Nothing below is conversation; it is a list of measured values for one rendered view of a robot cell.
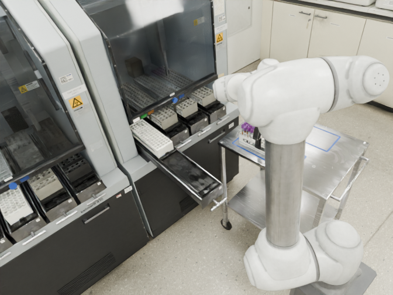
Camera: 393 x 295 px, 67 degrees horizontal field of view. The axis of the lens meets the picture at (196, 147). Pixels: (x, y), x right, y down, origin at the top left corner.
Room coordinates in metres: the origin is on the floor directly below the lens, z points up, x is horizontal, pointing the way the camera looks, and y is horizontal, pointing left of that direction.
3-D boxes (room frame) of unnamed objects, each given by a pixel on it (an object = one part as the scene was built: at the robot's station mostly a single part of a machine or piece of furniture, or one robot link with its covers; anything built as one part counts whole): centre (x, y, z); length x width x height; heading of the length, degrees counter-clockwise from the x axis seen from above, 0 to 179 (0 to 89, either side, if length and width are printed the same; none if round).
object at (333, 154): (1.10, -0.49, 0.41); 0.67 x 0.46 x 0.82; 41
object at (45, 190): (0.97, 0.71, 0.85); 0.12 x 0.02 x 0.06; 126
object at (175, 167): (1.12, 0.14, 0.78); 0.73 x 0.14 x 0.09; 35
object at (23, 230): (1.07, 0.97, 0.78); 0.73 x 0.14 x 0.09; 35
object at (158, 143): (1.27, 0.24, 0.83); 0.30 x 0.10 x 0.06; 35
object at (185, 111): (1.47, 0.01, 0.85); 0.12 x 0.02 x 0.06; 125
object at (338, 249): (0.49, -0.42, 0.87); 0.18 x 0.16 x 0.22; 96
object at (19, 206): (0.96, 0.90, 0.83); 0.30 x 0.10 x 0.06; 35
